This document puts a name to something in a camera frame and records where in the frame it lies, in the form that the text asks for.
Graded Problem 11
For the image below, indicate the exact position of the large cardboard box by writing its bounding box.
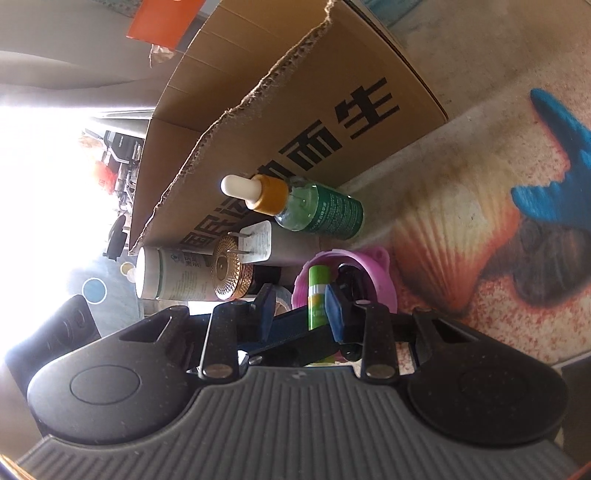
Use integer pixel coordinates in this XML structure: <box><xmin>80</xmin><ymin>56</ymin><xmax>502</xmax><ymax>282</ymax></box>
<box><xmin>127</xmin><ymin>0</ymin><xmax>450</xmax><ymax>254</ymax></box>

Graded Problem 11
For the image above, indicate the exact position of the green dropper bottle orange collar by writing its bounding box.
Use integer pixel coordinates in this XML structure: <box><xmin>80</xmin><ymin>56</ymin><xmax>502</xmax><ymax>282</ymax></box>
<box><xmin>221</xmin><ymin>174</ymin><xmax>365</xmax><ymax>241</ymax></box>

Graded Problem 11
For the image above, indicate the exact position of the white bottle green label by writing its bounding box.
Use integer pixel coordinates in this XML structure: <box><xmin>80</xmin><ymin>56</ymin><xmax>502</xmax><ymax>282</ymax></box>
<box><xmin>135</xmin><ymin>246</ymin><xmax>218</xmax><ymax>301</ymax></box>

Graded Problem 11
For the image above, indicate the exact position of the orange printed appliance box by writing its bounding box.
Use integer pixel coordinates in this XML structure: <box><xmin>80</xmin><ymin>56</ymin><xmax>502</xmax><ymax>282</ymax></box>
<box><xmin>127</xmin><ymin>0</ymin><xmax>206</xmax><ymax>49</ymax></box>

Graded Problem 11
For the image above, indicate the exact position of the beige curtain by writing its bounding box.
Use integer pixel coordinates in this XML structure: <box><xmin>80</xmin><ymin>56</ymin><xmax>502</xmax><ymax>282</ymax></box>
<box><xmin>0</xmin><ymin>0</ymin><xmax>218</xmax><ymax>112</ymax></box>

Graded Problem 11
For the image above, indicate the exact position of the red plastic bag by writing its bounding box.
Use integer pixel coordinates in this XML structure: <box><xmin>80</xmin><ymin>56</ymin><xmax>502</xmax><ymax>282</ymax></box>
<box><xmin>90</xmin><ymin>159</ymin><xmax>116</xmax><ymax>191</ymax></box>

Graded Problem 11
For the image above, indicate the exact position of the green glue stick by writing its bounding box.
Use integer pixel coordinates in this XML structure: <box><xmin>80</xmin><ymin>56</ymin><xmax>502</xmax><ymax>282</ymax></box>
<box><xmin>308</xmin><ymin>265</ymin><xmax>328</xmax><ymax>331</ymax></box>

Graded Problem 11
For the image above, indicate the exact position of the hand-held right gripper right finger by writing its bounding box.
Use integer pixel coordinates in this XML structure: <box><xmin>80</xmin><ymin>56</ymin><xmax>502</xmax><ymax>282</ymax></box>
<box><xmin>324</xmin><ymin>284</ymin><xmax>467</xmax><ymax>383</ymax></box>

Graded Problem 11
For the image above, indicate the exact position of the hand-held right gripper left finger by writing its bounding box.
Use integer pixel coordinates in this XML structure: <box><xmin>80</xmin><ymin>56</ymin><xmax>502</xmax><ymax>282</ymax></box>
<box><xmin>117</xmin><ymin>284</ymin><xmax>278</xmax><ymax>383</ymax></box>

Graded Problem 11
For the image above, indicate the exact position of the blue grey dotted mat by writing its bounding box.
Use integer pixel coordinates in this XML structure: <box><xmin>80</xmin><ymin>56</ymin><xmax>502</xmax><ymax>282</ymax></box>
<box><xmin>65</xmin><ymin>251</ymin><xmax>144</xmax><ymax>324</ymax></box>

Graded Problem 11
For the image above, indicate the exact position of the white plug adapter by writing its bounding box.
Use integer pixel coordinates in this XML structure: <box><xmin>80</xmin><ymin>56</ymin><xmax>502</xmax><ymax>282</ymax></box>
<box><xmin>229</xmin><ymin>220</ymin><xmax>273</xmax><ymax>266</ymax></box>

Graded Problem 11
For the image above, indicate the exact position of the pink plastic cup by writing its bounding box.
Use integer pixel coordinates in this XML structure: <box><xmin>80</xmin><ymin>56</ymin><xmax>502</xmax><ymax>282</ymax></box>
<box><xmin>292</xmin><ymin>247</ymin><xmax>399</xmax><ymax>365</ymax></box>

